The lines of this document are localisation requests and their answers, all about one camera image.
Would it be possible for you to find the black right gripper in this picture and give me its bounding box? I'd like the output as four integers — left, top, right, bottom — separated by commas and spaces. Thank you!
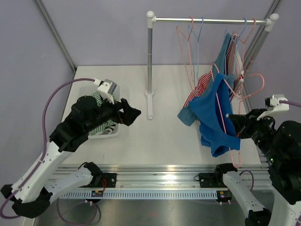
230, 107, 283, 162

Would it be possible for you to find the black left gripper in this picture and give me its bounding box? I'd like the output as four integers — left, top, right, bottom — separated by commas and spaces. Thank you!
85, 94, 141, 133

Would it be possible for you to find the bright blue tank top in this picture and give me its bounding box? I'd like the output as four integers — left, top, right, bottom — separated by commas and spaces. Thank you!
189, 73, 241, 157

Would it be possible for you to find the green white striped tank top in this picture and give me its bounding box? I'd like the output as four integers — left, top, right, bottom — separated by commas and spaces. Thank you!
89, 92, 116, 136

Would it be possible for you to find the pink plastic hanger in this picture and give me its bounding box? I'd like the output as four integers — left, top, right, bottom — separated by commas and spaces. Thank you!
231, 17, 256, 92
223, 73, 265, 168
176, 16, 195, 90

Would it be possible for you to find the teal blue tank top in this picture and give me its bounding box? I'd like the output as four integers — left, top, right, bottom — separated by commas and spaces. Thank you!
177, 33, 232, 126

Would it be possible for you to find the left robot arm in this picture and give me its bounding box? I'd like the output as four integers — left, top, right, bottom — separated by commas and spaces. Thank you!
0, 96, 141, 218

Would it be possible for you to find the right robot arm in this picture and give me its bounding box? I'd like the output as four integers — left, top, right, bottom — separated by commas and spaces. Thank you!
213, 109, 301, 226

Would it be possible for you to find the red white striped tank top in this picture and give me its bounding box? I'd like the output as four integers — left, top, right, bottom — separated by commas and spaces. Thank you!
183, 33, 245, 107

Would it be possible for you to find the white plastic basket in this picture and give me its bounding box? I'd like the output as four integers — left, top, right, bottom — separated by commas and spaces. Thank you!
79, 85, 120, 139

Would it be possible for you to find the white metal clothes rack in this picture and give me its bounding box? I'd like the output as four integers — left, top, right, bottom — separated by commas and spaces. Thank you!
145, 11, 279, 120

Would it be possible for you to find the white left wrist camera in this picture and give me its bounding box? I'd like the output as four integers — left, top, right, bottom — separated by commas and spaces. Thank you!
94, 79, 117, 104

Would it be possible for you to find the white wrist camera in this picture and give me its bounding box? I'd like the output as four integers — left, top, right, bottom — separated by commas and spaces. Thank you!
94, 79, 117, 104
257, 94, 289, 121

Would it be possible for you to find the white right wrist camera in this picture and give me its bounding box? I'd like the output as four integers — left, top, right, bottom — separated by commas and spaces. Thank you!
257, 94, 289, 121

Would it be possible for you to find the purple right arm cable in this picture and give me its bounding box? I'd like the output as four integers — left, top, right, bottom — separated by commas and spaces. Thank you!
279, 100, 301, 108

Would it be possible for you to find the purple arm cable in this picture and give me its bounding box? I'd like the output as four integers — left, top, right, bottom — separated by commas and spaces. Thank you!
0, 78, 102, 223
279, 100, 301, 108

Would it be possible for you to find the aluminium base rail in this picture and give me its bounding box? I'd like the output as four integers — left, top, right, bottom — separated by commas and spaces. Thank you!
50, 164, 271, 190

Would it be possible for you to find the white slotted cable duct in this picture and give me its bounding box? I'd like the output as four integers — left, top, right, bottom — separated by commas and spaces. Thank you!
61, 190, 217, 200

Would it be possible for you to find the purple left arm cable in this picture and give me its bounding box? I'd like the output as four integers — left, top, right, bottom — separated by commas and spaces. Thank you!
0, 78, 102, 223

